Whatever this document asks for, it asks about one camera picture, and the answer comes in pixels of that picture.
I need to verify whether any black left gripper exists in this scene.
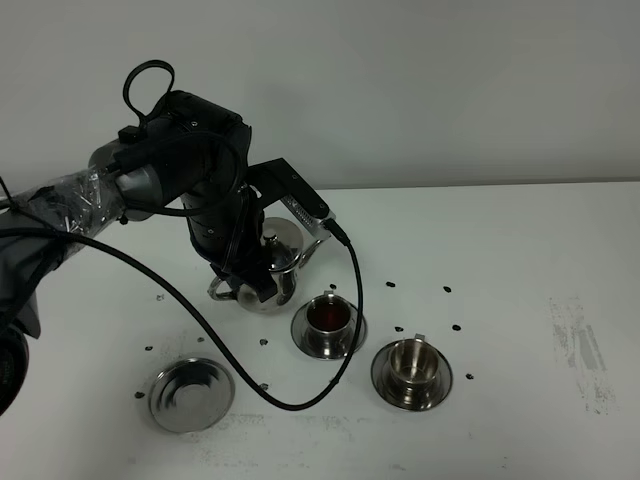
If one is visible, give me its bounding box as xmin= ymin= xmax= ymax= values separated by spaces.
xmin=188 ymin=158 xmax=330 ymax=303

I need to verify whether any stainless steel teapot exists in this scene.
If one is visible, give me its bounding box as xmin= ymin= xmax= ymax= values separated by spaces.
xmin=208 ymin=217 xmax=324 ymax=314

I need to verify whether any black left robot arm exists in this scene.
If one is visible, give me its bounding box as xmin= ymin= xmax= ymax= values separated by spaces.
xmin=1 ymin=91 xmax=335 ymax=408

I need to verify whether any left stainless steel teacup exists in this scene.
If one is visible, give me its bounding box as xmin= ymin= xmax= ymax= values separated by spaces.
xmin=305 ymin=291 xmax=351 ymax=352

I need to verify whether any stainless steel teacup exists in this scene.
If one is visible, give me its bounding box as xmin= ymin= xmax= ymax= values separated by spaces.
xmin=388 ymin=334 xmax=439 ymax=391
xmin=305 ymin=291 xmax=351 ymax=352

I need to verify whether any steel teapot saucer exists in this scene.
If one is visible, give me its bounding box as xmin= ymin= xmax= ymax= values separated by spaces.
xmin=147 ymin=357 xmax=235 ymax=434

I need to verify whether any right stainless steel teacup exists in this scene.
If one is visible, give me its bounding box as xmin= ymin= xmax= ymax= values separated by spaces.
xmin=388 ymin=334 xmax=439 ymax=391

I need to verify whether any left steel cup saucer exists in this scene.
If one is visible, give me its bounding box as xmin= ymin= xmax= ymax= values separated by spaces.
xmin=290 ymin=294 xmax=357 ymax=360

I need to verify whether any steel cup saucer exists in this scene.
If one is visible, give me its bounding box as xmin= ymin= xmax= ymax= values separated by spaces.
xmin=370 ymin=336 xmax=453 ymax=412
xmin=290 ymin=294 xmax=357 ymax=360

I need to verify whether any right steel cup saucer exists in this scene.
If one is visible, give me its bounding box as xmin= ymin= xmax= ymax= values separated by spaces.
xmin=370 ymin=336 xmax=453 ymax=412

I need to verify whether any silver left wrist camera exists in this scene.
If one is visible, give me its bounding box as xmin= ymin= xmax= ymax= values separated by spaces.
xmin=281 ymin=195 xmax=335 ymax=241

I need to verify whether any black left camera cable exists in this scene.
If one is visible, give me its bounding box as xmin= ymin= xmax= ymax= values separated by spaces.
xmin=0 ymin=60 xmax=365 ymax=412

